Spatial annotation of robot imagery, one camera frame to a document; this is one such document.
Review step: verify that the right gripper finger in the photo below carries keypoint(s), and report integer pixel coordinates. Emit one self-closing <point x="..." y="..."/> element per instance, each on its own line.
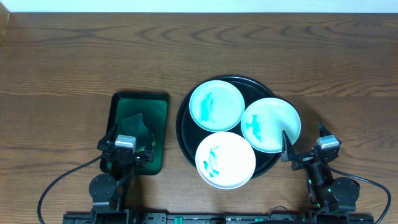
<point x="323" y="131"/>
<point x="288" y="152"/>

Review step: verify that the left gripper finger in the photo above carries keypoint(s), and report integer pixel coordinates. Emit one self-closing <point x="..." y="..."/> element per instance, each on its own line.
<point x="150" y="142"/>
<point x="108" y="138"/>

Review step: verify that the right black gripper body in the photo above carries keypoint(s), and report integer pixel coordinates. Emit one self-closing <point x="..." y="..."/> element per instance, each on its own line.
<point x="303" y="160"/>

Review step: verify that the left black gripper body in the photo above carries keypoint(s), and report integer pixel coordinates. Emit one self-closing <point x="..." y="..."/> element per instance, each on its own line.
<point x="125" y="154"/>

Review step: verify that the green yellow sponge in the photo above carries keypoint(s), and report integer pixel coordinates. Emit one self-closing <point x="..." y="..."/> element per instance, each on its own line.
<point x="135" y="127"/>

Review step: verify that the mint plate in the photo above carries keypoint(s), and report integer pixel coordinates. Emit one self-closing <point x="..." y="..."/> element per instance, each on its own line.
<point x="216" y="106"/>
<point x="264" y="121"/>

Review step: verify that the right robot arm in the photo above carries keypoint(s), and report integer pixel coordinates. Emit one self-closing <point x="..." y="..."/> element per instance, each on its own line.
<point x="334" y="195"/>

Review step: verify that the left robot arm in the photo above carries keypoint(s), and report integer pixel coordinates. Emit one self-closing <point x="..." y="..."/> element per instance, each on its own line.
<point x="109" y="190"/>

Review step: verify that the green rectangular tray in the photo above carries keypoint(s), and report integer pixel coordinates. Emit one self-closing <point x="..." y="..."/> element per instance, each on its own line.
<point x="153" y="107"/>

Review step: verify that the white plate with green stain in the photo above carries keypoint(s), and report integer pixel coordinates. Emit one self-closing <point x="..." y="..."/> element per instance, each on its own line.
<point x="225" y="160"/>

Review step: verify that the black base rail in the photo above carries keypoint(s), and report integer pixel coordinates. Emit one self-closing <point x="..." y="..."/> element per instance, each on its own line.
<point x="163" y="218"/>

